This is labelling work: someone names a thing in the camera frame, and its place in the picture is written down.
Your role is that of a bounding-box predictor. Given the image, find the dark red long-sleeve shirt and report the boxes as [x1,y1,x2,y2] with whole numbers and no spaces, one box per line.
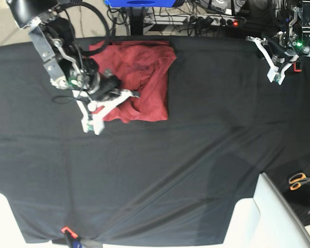
[92,40,176,123]

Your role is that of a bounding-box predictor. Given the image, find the white power strip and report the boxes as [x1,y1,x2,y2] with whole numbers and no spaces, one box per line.
[144,13,246,27]

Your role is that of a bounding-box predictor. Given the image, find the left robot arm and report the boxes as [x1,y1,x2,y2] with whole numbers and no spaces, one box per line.
[246,1,310,85]

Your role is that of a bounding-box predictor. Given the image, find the yellow handled scissors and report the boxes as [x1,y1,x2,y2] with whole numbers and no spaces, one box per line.
[288,173,310,191]

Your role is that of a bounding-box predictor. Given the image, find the blue and orange clamp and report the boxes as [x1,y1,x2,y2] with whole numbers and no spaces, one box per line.
[61,226,84,248]

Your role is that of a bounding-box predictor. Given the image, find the black table cloth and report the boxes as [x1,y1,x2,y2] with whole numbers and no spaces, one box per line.
[0,37,310,246]

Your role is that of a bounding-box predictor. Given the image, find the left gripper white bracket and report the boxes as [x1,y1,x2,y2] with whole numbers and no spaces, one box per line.
[246,32,303,85]

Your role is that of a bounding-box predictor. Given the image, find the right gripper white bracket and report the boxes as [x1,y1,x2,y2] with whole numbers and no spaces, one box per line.
[72,68,141,135]

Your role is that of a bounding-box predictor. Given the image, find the blue plastic bin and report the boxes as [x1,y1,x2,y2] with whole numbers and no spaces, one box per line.
[104,0,180,8]

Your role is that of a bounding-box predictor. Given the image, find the white foam block right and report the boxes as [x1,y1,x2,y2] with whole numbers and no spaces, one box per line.
[223,173,310,247]

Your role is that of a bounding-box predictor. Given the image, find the red and black clamp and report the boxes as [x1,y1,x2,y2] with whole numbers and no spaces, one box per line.
[293,60,303,72]

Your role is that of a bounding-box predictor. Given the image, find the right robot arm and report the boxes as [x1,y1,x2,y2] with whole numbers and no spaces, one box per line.
[6,1,139,135]

